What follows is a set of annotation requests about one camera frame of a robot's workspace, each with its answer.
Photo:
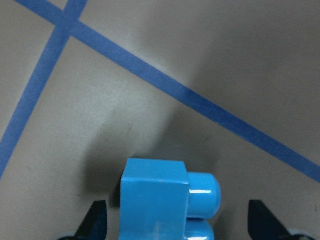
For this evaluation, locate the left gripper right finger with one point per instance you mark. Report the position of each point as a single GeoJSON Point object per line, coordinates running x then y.
{"type": "Point", "coordinates": [263, 225]}

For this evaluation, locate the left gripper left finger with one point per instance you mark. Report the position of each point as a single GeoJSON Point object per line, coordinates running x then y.
{"type": "Point", "coordinates": [95, 224]}

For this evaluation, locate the blue toy block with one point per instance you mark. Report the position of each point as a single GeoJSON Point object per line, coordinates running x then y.
{"type": "Point", "coordinates": [161, 200]}

